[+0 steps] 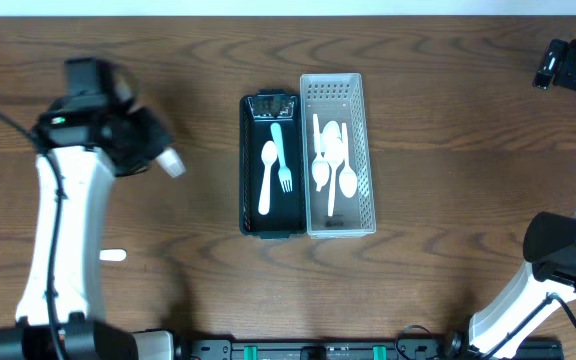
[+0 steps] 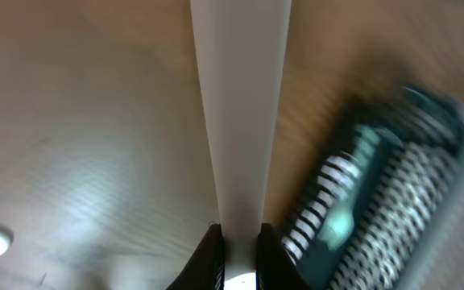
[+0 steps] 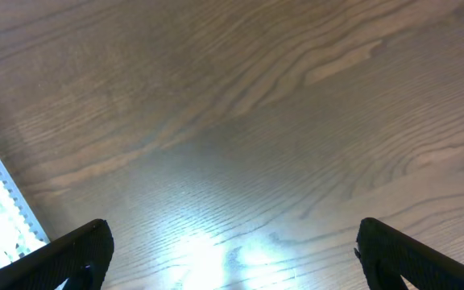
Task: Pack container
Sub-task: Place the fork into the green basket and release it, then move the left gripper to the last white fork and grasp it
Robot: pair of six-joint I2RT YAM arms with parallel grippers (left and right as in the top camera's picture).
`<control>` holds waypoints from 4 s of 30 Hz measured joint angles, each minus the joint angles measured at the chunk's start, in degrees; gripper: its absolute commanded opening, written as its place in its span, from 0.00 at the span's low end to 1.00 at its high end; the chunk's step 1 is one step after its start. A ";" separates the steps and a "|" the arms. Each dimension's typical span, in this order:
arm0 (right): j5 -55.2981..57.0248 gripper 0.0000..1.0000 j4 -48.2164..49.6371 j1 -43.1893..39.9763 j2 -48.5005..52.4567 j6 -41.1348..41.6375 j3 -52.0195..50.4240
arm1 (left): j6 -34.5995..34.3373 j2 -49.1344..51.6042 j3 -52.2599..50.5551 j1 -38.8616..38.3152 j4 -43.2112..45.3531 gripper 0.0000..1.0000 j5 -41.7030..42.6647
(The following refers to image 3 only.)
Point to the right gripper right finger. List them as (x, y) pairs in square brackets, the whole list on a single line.
[(390, 259)]

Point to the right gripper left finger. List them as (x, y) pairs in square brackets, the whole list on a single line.
[(78, 260)]

